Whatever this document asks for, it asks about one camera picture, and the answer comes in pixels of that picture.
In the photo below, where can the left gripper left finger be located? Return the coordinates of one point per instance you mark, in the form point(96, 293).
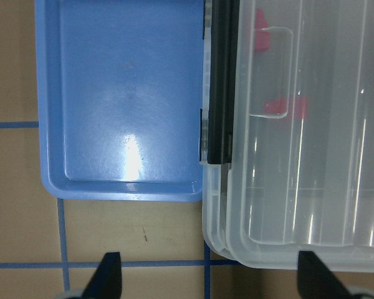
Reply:
point(106, 282)

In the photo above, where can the black box latch handle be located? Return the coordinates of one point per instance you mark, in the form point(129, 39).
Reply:
point(224, 36)

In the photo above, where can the blue plastic tray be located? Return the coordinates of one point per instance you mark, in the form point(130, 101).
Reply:
point(119, 88)

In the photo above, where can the red block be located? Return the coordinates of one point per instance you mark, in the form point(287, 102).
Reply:
point(262, 38)
point(298, 108)

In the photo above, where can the clear plastic box lid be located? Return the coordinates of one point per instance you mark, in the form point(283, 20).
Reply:
point(292, 184)

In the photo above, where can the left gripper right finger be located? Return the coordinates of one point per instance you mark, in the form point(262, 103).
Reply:
point(315, 280)

